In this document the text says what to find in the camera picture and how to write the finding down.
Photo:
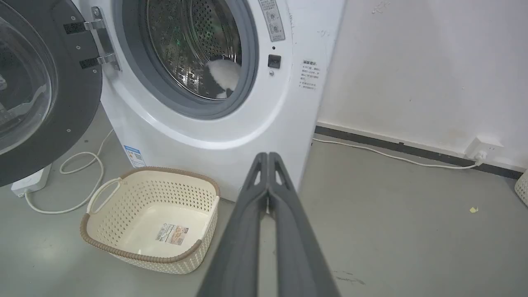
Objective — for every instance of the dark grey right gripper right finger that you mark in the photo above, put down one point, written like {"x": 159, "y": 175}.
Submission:
{"x": 297, "y": 247}

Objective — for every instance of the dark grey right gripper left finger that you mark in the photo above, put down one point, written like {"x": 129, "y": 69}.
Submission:
{"x": 239, "y": 247}

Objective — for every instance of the white front-load washing machine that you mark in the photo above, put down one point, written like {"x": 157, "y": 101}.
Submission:
{"x": 231, "y": 136}

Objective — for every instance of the black round washer door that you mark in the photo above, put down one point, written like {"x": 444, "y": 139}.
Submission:
{"x": 45, "y": 90}

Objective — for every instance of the cream perforated laundry basket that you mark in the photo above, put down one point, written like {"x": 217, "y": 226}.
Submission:
{"x": 152, "y": 222}

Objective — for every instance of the white cloth in drum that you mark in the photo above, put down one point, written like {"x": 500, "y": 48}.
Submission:
{"x": 222, "y": 78}

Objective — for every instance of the white power strip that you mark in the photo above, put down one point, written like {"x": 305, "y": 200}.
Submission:
{"x": 31, "y": 181}

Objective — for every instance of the cream woven basket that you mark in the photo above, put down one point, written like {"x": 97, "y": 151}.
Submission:
{"x": 522, "y": 187}

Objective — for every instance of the white wall socket plug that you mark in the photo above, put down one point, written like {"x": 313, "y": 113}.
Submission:
{"x": 482, "y": 152}

